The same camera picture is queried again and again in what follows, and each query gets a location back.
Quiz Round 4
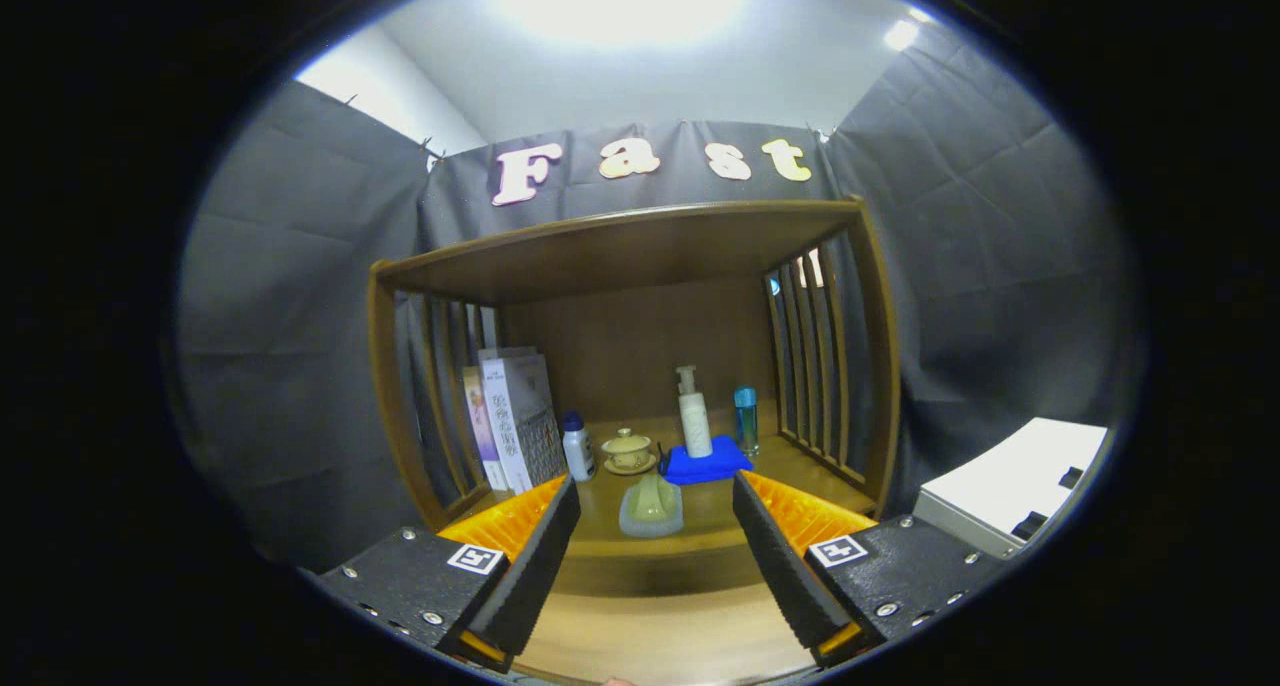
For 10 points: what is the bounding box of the beige lidded ceramic teacup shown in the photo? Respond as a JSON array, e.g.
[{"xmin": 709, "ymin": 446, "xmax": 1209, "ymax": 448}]
[{"xmin": 601, "ymin": 427, "xmax": 659, "ymax": 476}]

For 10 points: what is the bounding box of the white plastic storage unit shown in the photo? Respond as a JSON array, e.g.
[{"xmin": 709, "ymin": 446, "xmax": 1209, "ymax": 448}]
[{"xmin": 912, "ymin": 417, "xmax": 1109, "ymax": 559}]

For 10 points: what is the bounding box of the white bottle with blue cap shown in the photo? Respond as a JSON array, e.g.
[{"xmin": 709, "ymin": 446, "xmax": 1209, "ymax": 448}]
[{"xmin": 562, "ymin": 412, "xmax": 597, "ymax": 483}]

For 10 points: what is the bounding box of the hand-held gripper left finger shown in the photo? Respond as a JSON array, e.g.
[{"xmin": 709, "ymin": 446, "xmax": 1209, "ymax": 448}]
[{"xmin": 315, "ymin": 474, "xmax": 583, "ymax": 672}]

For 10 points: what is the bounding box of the pale green clear-wrapped item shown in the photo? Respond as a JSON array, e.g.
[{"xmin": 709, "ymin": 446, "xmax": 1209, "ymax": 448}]
[{"xmin": 618, "ymin": 471, "xmax": 685, "ymax": 539}]

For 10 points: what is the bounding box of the purple book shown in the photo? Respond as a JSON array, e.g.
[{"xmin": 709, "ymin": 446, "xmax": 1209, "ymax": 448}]
[{"xmin": 462, "ymin": 366, "xmax": 506, "ymax": 492}]

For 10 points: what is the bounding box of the white pump bottle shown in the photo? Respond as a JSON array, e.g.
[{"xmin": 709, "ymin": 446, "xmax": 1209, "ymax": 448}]
[{"xmin": 676, "ymin": 366, "xmax": 714, "ymax": 459}]

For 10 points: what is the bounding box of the brown wooden cabinet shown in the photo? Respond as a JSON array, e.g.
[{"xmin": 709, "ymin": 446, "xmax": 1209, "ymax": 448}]
[{"xmin": 367, "ymin": 198, "xmax": 901, "ymax": 686}]

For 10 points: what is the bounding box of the wooden countertop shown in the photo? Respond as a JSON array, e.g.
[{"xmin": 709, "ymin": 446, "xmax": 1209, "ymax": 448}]
[{"xmin": 440, "ymin": 411, "xmax": 871, "ymax": 562}]

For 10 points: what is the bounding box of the blue tumbler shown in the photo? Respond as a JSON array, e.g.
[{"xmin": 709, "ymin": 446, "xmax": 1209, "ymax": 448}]
[{"xmin": 734, "ymin": 387, "xmax": 760, "ymax": 457}]

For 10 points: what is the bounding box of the blue folded cloth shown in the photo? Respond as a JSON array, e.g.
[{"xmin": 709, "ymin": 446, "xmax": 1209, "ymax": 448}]
[{"xmin": 660, "ymin": 436, "xmax": 755, "ymax": 485}]

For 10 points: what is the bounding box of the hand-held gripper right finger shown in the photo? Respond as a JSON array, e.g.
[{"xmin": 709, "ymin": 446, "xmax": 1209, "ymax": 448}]
[{"xmin": 732, "ymin": 469, "xmax": 1006, "ymax": 667}]

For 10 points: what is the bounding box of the large ceiling light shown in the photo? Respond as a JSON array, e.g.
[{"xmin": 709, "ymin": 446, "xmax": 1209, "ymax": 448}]
[{"xmin": 500, "ymin": 0, "xmax": 746, "ymax": 47}]

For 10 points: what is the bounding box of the wooden drawer with black knob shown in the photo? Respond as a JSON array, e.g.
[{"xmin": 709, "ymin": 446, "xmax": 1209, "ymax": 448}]
[{"xmin": 510, "ymin": 566, "xmax": 821, "ymax": 686}]

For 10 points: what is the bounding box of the white patterned book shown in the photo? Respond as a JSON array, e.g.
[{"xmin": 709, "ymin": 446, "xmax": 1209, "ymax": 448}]
[{"xmin": 480, "ymin": 354, "xmax": 569, "ymax": 495}]

